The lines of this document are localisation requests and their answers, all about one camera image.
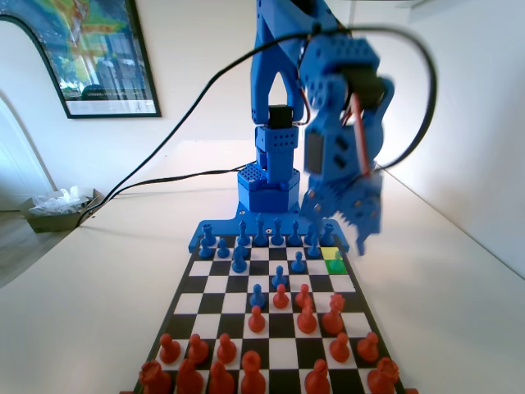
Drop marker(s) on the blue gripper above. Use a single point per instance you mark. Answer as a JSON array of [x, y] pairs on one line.
[[356, 203]]

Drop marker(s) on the blue pawn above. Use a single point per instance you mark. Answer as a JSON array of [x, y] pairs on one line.
[[222, 249], [313, 249], [204, 250], [298, 264], [279, 279], [257, 297], [337, 266]]

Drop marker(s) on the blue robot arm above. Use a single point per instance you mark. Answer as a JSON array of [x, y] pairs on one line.
[[266, 61]]

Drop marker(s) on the group of blue chess pieces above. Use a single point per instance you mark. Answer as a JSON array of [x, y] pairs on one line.
[[221, 230]]

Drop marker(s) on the blue bishop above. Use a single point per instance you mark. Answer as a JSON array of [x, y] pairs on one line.
[[243, 235], [294, 235]]

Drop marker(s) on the blue queen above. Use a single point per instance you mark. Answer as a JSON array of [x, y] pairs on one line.
[[277, 235]]

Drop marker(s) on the blue king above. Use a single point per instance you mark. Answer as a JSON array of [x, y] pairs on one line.
[[259, 234]]

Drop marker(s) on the red pawn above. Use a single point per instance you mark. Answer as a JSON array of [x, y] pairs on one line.
[[340, 349], [226, 351], [257, 322], [198, 351], [280, 299], [368, 349], [302, 292], [169, 351]]

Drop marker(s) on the red queen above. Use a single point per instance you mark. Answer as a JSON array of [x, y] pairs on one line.
[[332, 318]]

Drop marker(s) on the black white chessboard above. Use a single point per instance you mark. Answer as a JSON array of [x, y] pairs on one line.
[[229, 303]]

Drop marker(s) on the red bishop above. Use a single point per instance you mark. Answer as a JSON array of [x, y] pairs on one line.
[[221, 379], [318, 379]]

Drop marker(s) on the red king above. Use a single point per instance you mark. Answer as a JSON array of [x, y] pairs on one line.
[[253, 375]]

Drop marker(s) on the white door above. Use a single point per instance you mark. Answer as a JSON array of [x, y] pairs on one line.
[[342, 12]]

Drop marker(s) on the framed map poster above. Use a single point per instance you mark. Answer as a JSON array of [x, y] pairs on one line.
[[102, 61]]

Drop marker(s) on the crumpled clear plastic wrap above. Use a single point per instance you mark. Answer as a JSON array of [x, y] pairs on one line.
[[61, 201]]

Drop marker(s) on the cardboard box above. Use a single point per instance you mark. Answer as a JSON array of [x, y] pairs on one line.
[[53, 221]]

